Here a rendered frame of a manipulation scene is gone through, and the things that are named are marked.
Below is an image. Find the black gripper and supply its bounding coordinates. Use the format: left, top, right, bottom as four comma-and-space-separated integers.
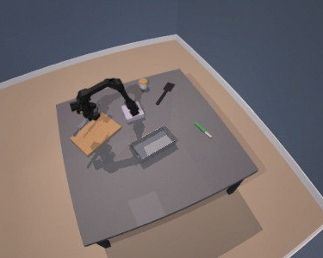
76, 105, 100, 120

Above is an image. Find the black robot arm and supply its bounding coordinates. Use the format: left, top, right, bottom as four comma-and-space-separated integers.
70, 78, 140, 116

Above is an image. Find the light wooden board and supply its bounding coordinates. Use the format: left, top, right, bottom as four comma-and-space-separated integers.
71, 113, 122, 156

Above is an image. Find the white jar with orange lid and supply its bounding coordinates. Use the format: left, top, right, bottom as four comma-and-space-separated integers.
139, 78, 147, 89

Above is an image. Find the green rectangular bar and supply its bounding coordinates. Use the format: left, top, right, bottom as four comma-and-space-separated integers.
195, 122, 212, 138

